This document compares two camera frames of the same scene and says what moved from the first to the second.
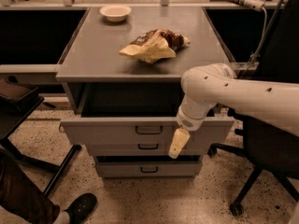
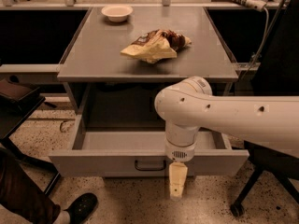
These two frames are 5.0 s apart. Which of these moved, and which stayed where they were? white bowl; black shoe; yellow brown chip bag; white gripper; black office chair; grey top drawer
Moved: grey top drawer; white gripper
Stayed: yellow brown chip bag; black office chair; black shoe; white bowl
